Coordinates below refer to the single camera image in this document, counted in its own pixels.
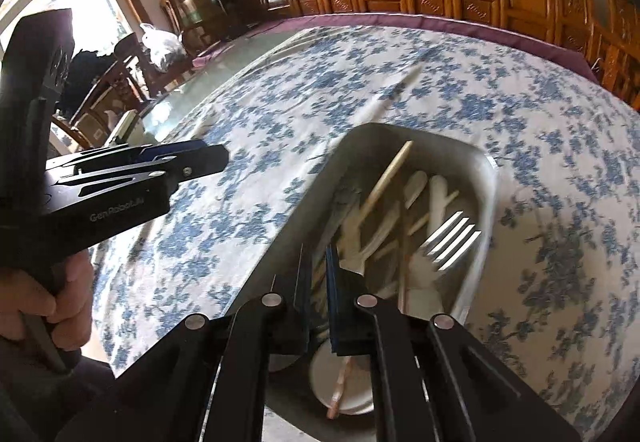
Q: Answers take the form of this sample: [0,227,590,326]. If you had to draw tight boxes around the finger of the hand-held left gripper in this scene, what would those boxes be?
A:
[47,140,206,173]
[50,145,230,187]

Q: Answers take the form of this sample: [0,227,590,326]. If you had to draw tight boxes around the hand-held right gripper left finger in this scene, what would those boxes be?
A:
[55,247,313,442]

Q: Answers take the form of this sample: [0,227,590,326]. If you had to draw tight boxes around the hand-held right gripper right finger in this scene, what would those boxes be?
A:
[327,244,581,442]

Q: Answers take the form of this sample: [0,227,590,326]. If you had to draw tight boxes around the white plastic fork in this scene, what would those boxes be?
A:
[400,211,483,317]

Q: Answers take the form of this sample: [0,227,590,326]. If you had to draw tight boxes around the grey plastic bin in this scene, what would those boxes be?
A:
[220,122,501,442]

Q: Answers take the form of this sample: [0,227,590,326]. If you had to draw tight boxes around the person's left hand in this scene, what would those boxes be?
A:
[0,252,94,352]

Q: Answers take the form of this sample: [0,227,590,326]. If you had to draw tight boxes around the white plastic spoon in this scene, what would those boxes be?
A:
[307,342,376,416]
[402,170,429,211]
[426,174,453,227]

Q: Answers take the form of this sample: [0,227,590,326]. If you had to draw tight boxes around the pinkish chopstick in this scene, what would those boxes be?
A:
[326,356,354,419]

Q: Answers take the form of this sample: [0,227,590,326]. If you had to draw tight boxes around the dark wooden dining chair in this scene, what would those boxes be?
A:
[50,34,152,149]

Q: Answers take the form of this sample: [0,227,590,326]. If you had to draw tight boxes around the white plastic bag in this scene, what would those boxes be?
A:
[139,23,184,73]

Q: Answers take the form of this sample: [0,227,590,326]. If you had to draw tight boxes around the pale chopstick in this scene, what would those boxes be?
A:
[406,189,461,237]

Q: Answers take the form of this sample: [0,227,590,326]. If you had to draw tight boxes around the blue floral tablecloth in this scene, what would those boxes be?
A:
[92,24,640,442]

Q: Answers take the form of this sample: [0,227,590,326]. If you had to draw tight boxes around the person's black pants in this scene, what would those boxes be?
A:
[0,347,118,442]

